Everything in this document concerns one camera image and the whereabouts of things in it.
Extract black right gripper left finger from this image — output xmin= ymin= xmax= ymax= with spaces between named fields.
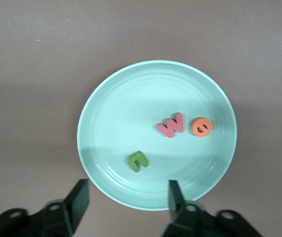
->
xmin=0 ymin=179 xmax=91 ymax=237

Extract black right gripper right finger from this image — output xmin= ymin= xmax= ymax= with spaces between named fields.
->
xmin=162 ymin=180 xmax=262 ymax=237

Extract green foam letter n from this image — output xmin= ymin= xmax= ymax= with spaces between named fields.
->
xmin=127 ymin=151 xmax=149 ymax=173

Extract orange foam letter e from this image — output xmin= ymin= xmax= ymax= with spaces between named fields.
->
xmin=191 ymin=117 xmax=214 ymax=138

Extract pink foam letter w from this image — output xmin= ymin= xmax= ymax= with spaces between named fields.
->
xmin=157 ymin=113 xmax=185 ymax=139

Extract light green plate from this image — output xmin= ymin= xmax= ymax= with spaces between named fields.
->
xmin=76 ymin=60 xmax=238 ymax=211

